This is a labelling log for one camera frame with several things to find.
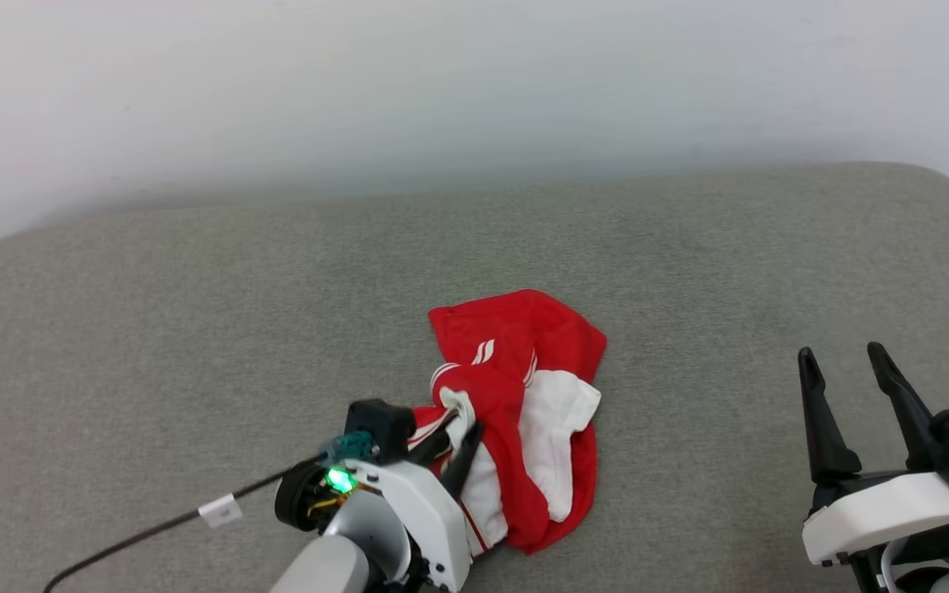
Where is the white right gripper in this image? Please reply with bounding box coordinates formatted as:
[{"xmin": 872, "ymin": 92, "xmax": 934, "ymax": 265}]
[{"xmin": 797, "ymin": 342, "xmax": 949, "ymax": 567}]

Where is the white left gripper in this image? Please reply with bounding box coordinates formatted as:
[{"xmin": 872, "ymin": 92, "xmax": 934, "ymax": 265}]
[{"xmin": 349, "ymin": 409, "xmax": 485, "ymax": 593}]

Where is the red and white basketball jersey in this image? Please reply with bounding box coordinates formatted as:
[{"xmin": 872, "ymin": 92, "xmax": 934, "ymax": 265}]
[{"xmin": 409, "ymin": 288, "xmax": 608, "ymax": 555}]

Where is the grey fabric sofa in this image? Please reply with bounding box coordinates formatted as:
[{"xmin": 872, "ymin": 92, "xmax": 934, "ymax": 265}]
[{"xmin": 0, "ymin": 162, "xmax": 949, "ymax": 593}]

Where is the teal left camera connector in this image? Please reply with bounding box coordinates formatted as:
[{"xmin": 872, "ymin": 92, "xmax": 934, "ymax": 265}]
[{"xmin": 322, "ymin": 432, "xmax": 375, "ymax": 464}]

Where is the white cable label tag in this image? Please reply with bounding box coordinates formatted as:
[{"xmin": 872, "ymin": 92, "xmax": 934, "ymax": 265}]
[{"xmin": 198, "ymin": 494, "xmax": 243, "ymax": 529}]

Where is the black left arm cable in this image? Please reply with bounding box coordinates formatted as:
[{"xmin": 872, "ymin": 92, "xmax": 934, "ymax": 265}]
[{"xmin": 43, "ymin": 460, "xmax": 329, "ymax": 593}]

